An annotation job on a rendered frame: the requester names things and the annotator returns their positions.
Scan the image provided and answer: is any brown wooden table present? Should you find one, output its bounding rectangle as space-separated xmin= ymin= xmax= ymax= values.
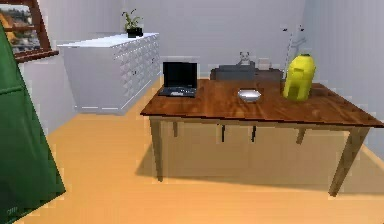
xmin=140 ymin=78 xmax=384 ymax=198

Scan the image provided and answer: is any black laptop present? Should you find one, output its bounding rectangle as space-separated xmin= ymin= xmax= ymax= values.
xmin=158 ymin=61 xmax=199 ymax=99

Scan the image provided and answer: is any white bowl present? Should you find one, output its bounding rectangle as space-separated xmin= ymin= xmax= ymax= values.
xmin=237 ymin=88 xmax=262 ymax=104

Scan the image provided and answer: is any white chest of drawers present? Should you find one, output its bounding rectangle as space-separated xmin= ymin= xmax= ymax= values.
xmin=57 ymin=32 xmax=162 ymax=116

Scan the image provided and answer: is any green plant in black pot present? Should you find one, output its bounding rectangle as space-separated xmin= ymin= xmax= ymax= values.
xmin=121 ymin=8 xmax=144 ymax=39

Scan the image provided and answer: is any yellow jug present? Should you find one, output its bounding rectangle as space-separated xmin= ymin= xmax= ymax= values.
xmin=282 ymin=53 xmax=317 ymax=102

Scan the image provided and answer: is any brown framed window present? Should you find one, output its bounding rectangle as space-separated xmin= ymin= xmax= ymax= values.
xmin=0 ymin=0 xmax=60 ymax=64

